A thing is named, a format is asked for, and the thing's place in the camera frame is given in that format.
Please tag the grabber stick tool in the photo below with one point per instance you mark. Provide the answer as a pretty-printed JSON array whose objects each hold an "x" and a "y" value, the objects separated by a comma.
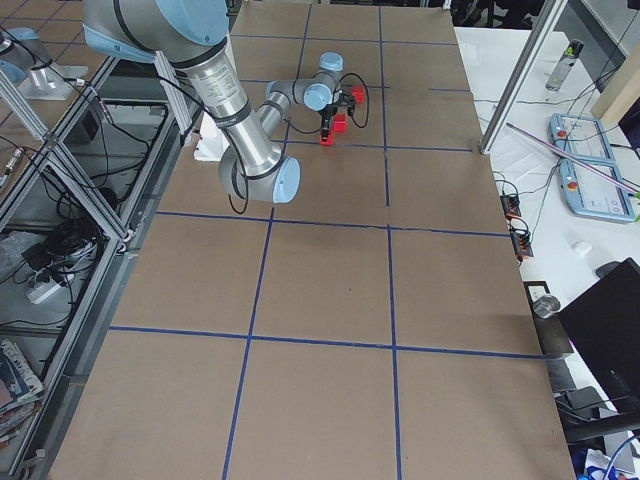
[{"x": 563, "y": 154}]

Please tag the teach pendant far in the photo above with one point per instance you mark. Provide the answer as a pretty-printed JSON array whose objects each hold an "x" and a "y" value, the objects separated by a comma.
[{"x": 583, "y": 137}]

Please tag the red block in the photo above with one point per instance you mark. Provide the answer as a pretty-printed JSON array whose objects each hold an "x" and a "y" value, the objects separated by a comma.
[
  {"x": 358, "y": 93},
  {"x": 326, "y": 137},
  {"x": 339, "y": 124}
]

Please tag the metal cup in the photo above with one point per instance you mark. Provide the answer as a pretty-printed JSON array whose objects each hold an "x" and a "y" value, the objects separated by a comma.
[{"x": 546, "y": 306}]

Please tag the white power strip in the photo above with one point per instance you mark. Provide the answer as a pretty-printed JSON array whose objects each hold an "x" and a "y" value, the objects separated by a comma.
[{"x": 43, "y": 291}]

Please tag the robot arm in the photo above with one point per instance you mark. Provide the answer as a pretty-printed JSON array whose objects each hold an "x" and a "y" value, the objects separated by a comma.
[
  {"x": 192, "y": 35},
  {"x": 320, "y": 87}
]

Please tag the teach pendant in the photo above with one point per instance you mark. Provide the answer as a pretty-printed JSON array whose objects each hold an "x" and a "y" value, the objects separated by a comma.
[
  {"x": 583, "y": 137},
  {"x": 588, "y": 194}
]

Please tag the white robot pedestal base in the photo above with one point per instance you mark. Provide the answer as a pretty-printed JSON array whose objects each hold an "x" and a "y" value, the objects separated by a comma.
[{"x": 212, "y": 143}]

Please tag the aluminium frame post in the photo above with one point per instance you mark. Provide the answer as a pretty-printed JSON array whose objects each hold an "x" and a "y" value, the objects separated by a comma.
[{"x": 547, "y": 20}]

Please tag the teach pendant near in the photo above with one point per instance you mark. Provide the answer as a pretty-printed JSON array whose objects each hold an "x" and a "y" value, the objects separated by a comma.
[{"x": 588, "y": 194}]

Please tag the black monitor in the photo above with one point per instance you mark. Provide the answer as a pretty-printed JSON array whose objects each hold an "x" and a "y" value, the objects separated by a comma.
[{"x": 603, "y": 325}]

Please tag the plastic bottle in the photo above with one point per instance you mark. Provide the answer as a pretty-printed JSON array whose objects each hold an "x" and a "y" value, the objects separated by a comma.
[{"x": 564, "y": 65}]

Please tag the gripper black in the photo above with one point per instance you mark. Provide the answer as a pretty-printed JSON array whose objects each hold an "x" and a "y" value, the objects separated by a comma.
[{"x": 326, "y": 119}]

